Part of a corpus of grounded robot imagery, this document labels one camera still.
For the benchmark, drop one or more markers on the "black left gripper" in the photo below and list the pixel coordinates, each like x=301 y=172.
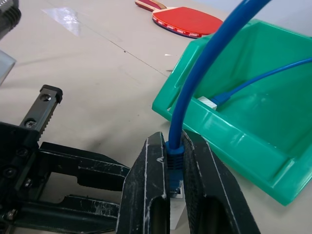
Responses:
x=17 y=156

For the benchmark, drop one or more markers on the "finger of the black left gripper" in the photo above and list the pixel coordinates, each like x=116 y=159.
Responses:
x=80 y=214
x=97 y=170

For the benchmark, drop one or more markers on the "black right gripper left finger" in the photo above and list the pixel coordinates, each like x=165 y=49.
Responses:
x=142 y=192

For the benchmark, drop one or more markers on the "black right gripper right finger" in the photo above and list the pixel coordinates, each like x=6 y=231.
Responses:
x=214 y=195

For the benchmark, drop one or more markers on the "green plastic bin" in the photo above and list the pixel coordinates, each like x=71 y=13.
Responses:
x=256 y=126

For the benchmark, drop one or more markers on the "white coupler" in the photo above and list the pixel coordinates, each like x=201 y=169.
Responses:
x=207 y=102

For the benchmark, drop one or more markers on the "red table tennis paddle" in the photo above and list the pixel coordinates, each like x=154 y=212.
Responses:
x=187 y=20

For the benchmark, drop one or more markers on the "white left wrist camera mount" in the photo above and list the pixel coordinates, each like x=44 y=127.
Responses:
x=5 y=67

